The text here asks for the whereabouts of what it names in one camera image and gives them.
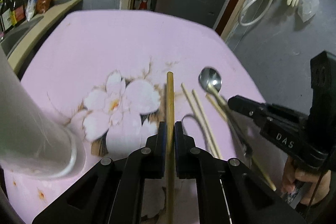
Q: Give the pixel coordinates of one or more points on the dark soy sauce bottle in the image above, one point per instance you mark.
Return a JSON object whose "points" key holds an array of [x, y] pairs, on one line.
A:
{"points": [[17, 12]]}

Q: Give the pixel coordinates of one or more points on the clear hanging bag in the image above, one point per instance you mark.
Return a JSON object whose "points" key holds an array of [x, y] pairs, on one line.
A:
{"points": [[307, 9]]}

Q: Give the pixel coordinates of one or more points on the person right hand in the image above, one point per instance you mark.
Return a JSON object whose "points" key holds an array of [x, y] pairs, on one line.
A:
{"points": [[291, 174]]}

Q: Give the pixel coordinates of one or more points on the light bamboo chopstick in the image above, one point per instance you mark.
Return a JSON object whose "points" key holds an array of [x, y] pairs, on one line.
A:
{"points": [[210, 137], [193, 107]]}

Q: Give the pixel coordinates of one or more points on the large metal spoon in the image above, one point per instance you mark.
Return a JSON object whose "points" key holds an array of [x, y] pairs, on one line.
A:
{"points": [[211, 81]]}

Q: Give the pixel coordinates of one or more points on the stainless steel sink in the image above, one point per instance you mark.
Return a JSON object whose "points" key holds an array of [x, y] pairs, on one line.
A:
{"points": [[11, 40]]}

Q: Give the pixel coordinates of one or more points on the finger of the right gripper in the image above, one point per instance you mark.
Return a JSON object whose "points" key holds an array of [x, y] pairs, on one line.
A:
{"points": [[252, 108]]}

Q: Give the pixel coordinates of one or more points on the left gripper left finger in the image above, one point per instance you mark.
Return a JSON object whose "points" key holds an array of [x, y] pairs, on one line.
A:
{"points": [[111, 191]]}

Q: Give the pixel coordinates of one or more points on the metal fork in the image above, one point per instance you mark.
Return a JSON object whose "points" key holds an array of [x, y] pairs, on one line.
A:
{"points": [[193, 129]]}

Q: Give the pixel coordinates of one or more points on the dark bamboo chopstick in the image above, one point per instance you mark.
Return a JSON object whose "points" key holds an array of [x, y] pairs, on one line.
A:
{"points": [[170, 148]]}

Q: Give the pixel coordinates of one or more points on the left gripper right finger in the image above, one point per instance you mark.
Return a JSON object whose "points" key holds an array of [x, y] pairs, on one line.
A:
{"points": [[227, 190]]}

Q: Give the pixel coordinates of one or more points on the dark grey cabinet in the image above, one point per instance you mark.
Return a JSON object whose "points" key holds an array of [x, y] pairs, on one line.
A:
{"points": [[189, 2]]}

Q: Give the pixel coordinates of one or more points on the pink floral tablecloth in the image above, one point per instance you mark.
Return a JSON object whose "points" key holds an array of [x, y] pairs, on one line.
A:
{"points": [[103, 73]]}

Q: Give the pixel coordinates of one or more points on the white plastic utensil holder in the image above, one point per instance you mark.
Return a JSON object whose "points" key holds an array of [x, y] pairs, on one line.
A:
{"points": [[31, 143]]}

